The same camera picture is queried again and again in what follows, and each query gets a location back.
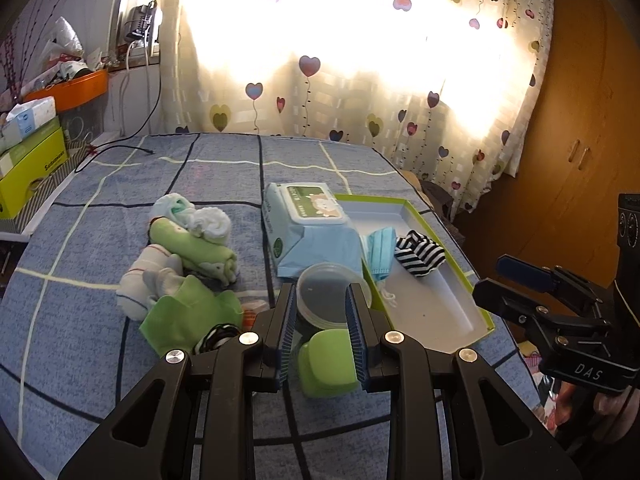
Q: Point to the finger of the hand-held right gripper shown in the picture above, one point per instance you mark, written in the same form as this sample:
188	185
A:
505	302
520	266

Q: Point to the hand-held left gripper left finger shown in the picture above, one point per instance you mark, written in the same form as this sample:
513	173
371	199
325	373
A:
287	332

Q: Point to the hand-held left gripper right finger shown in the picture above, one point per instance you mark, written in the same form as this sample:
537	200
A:
356	332

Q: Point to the clear packet red contents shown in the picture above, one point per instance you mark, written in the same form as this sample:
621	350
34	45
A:
255	315

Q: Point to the green plastic container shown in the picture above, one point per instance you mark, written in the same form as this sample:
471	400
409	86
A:
330	365

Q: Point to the green-edged white tray box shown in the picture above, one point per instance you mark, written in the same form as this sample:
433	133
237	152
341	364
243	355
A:
435	305

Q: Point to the person's right hand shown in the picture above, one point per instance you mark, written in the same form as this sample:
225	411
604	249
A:
607	404

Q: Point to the clear round plastic container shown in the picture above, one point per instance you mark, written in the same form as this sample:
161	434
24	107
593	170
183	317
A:
320	300

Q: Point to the small black white striped cloth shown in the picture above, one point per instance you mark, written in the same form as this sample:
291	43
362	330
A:
215	337

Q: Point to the blue face mask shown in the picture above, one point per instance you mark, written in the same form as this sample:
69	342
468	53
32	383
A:
382	255

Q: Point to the blue wet wipes pack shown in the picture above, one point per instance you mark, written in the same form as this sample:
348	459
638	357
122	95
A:
310	240

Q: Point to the black white striped sock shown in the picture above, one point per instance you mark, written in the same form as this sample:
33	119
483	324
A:
420	255

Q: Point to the green cloth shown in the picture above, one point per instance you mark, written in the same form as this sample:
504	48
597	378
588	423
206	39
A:
185	310

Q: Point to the dark cloth pile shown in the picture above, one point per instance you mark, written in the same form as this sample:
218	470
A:
432	195

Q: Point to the rolled green towel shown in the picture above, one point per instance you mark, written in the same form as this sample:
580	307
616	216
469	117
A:
190	247

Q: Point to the rolled white sock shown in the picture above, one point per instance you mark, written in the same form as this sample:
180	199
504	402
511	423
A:
212	225

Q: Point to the white sock red stripe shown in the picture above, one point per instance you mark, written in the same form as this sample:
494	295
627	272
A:
132	290

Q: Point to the wooden wardrobe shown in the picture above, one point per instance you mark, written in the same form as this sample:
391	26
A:
575	110

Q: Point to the white mint sock bundle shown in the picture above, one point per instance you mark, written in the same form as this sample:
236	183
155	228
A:
169	207

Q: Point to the blue plaid bedsheet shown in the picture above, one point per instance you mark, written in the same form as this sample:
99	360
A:
100	260

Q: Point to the heart print curtain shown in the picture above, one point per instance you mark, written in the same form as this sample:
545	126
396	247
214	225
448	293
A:
350	85

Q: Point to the striped box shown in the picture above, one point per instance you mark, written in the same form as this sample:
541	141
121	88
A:
65	170

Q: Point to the bright green box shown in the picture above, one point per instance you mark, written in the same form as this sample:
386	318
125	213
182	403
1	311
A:
30	182

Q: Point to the pale green box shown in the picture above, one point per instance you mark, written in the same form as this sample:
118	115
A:
27	152

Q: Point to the orange basket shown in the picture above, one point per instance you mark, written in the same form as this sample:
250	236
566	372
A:
75	90

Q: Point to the blue white tissue pack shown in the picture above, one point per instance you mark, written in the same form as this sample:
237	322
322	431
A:
30	117

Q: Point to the dark appliance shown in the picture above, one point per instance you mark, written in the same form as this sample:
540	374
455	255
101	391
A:
142	22

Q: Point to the white plastic bags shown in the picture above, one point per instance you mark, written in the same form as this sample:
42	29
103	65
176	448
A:
62	40

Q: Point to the purple branch decoration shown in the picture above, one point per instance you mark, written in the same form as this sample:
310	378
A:
12	55

